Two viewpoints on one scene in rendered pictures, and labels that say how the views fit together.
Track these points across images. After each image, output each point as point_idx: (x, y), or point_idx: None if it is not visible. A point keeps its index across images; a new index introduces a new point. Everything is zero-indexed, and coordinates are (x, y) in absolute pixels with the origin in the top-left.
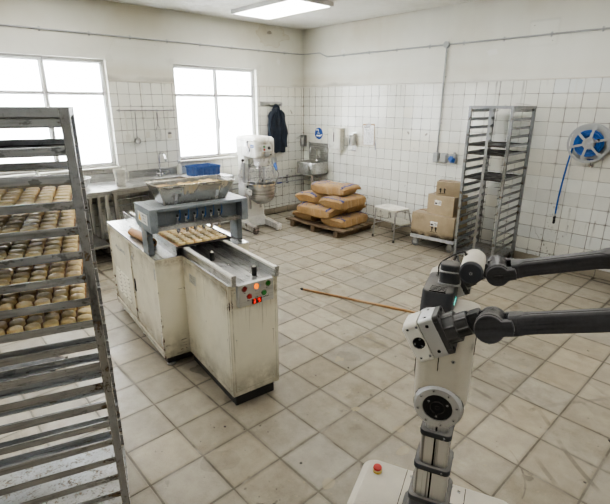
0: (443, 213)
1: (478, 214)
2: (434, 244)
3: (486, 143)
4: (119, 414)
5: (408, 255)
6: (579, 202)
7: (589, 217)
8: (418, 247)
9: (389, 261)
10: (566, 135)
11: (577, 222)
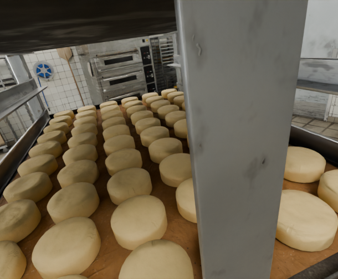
0: None
1: (20, 119)
2: None
3: (0, 79)
4: None
5: None
6: (53, 98)
7: (61, 102)
8: None
9: None
10: (29, 69)
11: (57, 106)
